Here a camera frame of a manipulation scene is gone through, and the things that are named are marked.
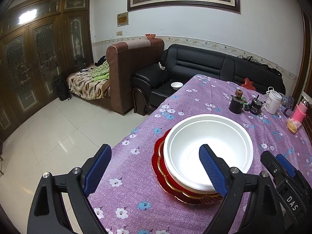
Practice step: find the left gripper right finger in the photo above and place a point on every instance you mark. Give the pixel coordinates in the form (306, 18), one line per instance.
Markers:
(263, 214)

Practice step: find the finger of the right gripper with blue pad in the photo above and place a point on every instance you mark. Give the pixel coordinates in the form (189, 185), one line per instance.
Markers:
(286, 164)

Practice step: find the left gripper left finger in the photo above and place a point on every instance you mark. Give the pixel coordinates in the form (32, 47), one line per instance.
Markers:
(48, 213)

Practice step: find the white foam bowl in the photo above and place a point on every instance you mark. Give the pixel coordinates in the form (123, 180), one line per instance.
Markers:
(194, 146)

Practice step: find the yellow snack packet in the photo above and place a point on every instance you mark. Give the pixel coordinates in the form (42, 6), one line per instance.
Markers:
(293, 125)

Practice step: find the pink bottle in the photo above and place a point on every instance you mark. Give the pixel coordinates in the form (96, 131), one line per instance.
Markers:
(300, 111)

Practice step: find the black round device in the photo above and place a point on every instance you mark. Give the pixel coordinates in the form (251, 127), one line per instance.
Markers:
(255, 106)

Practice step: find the purple floral tablecloth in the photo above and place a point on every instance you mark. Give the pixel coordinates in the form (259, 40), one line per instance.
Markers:
(129, 198)

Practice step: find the small wooden cylinder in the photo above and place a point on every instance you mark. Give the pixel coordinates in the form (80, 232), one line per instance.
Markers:
(238, 93)

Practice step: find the red plastic bag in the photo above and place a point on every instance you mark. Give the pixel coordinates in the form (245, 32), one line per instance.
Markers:
(247, 84)

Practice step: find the black backpack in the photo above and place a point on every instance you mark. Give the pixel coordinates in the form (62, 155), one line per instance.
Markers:
(62, 89)

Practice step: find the patterned blanket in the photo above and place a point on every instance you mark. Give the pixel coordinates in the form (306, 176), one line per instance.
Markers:
(91, 83)

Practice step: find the small white bowl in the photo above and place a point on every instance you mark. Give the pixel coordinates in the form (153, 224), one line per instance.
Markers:
(176, 85)

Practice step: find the black leather sofa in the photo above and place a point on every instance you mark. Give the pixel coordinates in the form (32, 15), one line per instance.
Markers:
(179, 63)

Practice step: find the brown fabric armchair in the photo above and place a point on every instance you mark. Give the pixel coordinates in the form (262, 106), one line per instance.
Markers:
(125, 58)

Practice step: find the dark wooden cabinet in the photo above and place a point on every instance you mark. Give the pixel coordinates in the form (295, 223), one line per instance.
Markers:
(42, 41)

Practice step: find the red dish on armchair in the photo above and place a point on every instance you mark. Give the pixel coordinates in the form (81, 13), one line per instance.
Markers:
(150, 36)

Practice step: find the gold wall plaque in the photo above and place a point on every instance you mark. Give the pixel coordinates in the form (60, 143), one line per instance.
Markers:
(122, 19)

